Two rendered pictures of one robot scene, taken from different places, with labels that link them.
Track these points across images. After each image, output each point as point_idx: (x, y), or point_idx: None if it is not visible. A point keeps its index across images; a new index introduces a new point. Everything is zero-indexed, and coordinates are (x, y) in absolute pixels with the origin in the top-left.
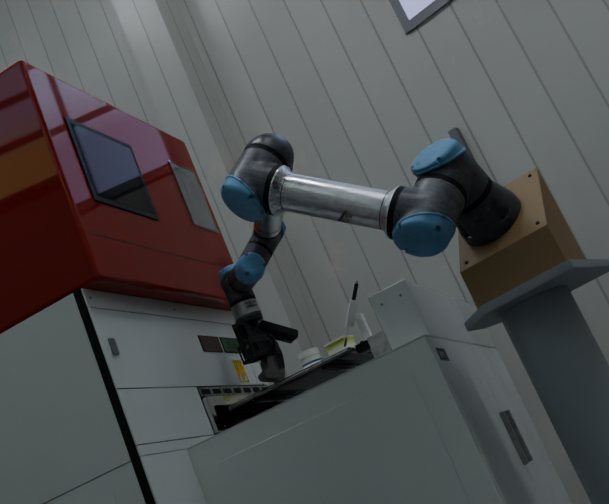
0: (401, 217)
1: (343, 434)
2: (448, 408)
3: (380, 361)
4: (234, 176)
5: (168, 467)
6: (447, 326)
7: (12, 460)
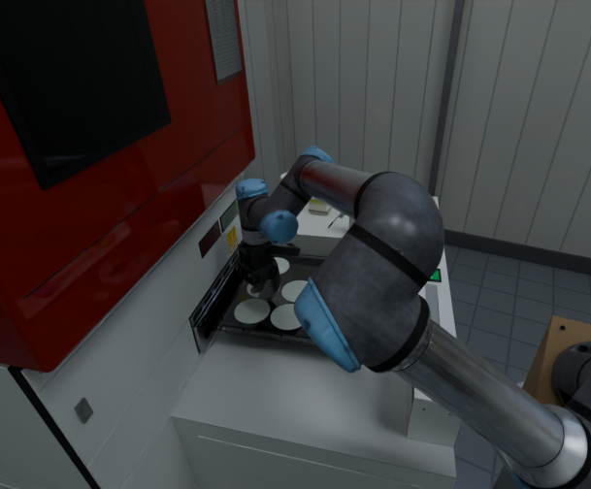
0: None
1: (327, 480)
2: None
3: (396, 468)
4: (337, 329)
5: (147, 470)
6: None
7: None
